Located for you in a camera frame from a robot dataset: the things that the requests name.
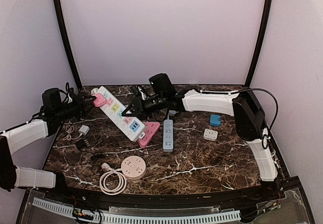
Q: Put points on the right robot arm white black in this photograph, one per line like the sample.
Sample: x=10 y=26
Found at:
x=242 y=105

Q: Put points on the right black frame post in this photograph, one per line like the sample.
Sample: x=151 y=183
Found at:
x=259 y=42

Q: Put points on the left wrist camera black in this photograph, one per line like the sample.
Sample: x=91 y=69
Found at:
x=56 y=98

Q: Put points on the pink triangular power strip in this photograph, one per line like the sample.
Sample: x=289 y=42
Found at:
x=150 y=130

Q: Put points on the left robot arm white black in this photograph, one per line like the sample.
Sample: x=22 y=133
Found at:
x=45 y=124

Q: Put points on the white slotted cable duct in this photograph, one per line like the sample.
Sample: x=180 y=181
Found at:
x=137 y=215

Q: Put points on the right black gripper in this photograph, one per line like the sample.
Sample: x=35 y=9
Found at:
x=139 y=106

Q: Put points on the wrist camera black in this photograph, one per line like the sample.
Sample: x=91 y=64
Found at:
x=162 y=85
x=56 y=98

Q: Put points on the blue square plug adapter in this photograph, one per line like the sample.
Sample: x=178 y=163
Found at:
x=215 y=120

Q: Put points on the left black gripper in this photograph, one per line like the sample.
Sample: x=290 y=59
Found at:
x=81 y=104

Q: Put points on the pink plug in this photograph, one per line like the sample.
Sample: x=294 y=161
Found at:
x=99 y=100

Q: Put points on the left black frame post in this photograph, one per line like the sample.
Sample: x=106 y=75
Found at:
x=66 y=43

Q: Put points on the white square plug adapter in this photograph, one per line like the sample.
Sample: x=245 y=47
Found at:
x=210 y=135

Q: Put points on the long white power strip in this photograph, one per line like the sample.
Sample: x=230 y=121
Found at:
x=132 y=127

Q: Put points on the blue grey power strip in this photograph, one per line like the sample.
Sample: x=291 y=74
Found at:
x=168 y=132

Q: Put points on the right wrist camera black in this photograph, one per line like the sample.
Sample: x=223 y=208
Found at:
x=162 y=85

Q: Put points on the black frame post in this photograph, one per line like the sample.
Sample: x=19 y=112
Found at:
x=66 y=43
x=259 y=42

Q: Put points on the pink round power socket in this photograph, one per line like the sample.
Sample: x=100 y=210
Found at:
x=133 y=167

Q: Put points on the white charger with pink cable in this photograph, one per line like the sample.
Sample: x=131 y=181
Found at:
x=83 y=130

